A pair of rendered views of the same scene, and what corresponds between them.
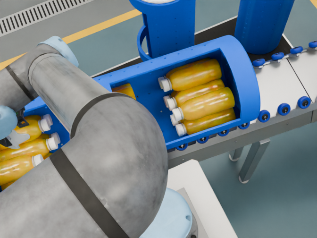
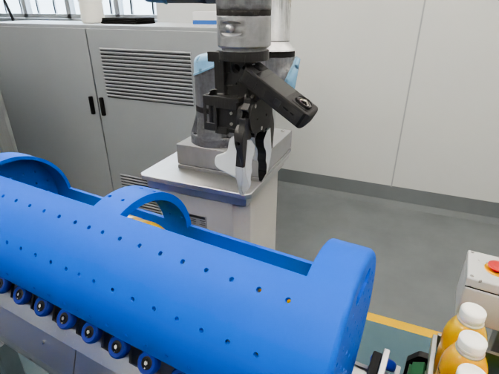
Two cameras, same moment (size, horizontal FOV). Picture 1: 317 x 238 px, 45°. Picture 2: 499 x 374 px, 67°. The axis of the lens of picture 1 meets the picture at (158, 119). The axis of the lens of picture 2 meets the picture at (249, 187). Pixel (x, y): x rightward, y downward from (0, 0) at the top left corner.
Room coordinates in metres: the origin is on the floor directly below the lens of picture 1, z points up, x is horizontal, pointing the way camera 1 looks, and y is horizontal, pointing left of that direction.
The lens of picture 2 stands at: (0.87, 0.71, 1.55)
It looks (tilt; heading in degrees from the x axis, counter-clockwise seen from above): 26 degrees down; 219
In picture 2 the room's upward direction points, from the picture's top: straight up
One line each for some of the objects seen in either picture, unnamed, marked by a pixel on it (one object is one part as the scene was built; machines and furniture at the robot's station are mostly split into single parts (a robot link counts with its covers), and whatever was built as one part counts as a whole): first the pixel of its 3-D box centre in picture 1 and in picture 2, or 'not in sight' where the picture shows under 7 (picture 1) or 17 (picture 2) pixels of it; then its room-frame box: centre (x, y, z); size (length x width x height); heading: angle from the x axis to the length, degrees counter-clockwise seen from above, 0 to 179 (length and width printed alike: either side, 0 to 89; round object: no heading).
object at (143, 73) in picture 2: not in sight; (127, 128); (-0.68, -1.72, 0.72); 2.15 x 0.54 x 1.45; 106
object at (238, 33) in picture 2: not in sight; (243, 34); (0.44, 0.35, 1.51); 0.08 x 0.08 x 0.05
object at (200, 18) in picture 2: not in sight; (215, 18); (-0.87, -0.94, 1.48); 0.24 x 0.12 x 0.08; 114
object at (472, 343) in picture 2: not in sight; (471, 343); (0.33, 0.72, 1.08); 0.04 x 0.04 x 0.02
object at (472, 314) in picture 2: not in sight; (472, 314); (0.26, 0.71, 1.08); 0.04 x 0.04 x 0.02
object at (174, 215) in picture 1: (159, 222); (219, 77); (0.14, 0.03, 1.38); 0.13 x 0.12 x 0.14; 121
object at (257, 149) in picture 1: (252, 161); not in sight; (0.56, -0.43, 0.31); 0.06 x 0.06 x 0.63; 10
